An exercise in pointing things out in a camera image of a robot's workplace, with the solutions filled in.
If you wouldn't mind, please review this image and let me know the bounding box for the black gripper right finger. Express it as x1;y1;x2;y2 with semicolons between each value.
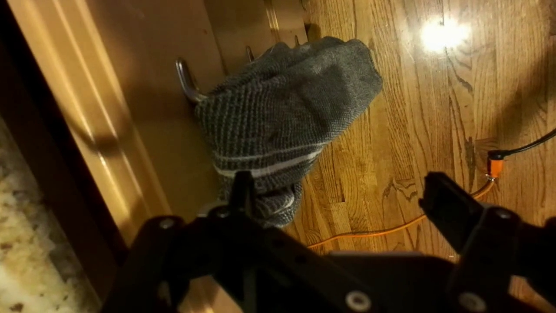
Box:
419;173;484;253

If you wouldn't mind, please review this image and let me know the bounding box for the orange extension cord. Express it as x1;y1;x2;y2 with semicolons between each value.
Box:
307;159;508;253

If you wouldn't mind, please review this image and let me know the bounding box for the wooden top drawer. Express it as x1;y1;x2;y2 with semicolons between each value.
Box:
6;0;307;241

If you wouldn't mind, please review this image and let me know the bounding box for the metal drawer handle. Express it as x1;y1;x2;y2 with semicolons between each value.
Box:
176;60;206;105

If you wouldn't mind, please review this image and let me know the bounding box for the granite countertop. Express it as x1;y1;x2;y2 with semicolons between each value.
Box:
0;121;102;313

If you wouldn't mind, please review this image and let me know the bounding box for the grey striped cloth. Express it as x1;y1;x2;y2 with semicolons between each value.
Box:
195;37;383;228

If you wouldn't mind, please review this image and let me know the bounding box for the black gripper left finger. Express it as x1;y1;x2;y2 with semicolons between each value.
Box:
230;173;254;216

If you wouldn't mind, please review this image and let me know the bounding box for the black power cable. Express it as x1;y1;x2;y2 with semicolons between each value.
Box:
487;128;556;162

